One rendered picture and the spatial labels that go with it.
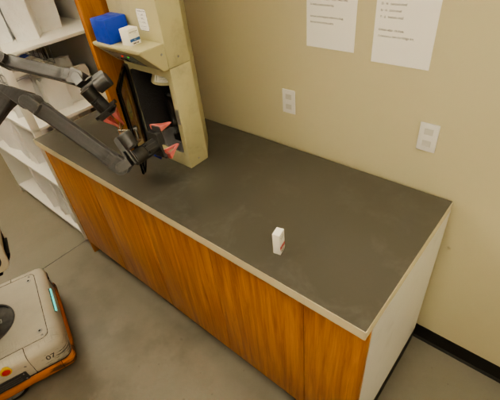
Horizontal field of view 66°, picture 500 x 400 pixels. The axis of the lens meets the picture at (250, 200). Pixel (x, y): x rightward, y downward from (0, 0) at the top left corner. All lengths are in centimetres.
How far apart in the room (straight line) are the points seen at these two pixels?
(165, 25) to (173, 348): 163
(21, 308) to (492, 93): 237
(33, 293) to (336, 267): 178
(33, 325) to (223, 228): 127
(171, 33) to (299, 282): 103
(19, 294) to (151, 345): 79
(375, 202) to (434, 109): 40
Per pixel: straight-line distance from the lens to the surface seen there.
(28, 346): 232
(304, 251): 137
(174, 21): 164
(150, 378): 228
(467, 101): 151
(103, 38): 174
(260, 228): 146
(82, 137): 153
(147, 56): 157
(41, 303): 247
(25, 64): 193
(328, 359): 151
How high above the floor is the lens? 193
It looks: 39 degrees down
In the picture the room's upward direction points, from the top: 7 degrees counter-clockwise
